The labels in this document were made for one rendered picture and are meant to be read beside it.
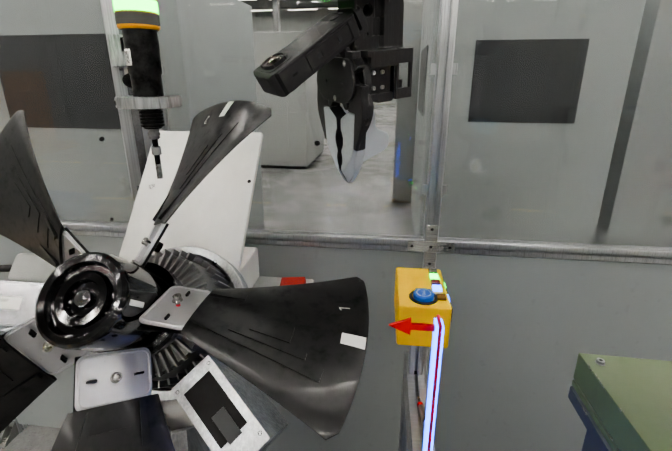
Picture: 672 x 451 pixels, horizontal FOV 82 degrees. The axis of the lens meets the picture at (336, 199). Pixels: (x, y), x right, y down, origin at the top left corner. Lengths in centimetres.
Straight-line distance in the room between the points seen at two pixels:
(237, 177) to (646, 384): 79
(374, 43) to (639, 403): 59
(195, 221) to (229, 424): 41
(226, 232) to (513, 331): 100
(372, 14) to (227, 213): 54
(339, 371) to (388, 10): 41
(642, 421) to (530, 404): 99
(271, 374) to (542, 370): 120
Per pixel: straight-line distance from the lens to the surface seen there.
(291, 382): 49
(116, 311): 55
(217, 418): 65
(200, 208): 87
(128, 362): 63
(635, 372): 78
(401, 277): 86
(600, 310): 150
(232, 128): 61
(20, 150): 77
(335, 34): 41
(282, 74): 38
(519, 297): 139
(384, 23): 45
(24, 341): 68
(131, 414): 62
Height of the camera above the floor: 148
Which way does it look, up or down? 17 degrees down
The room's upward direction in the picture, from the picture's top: straight up
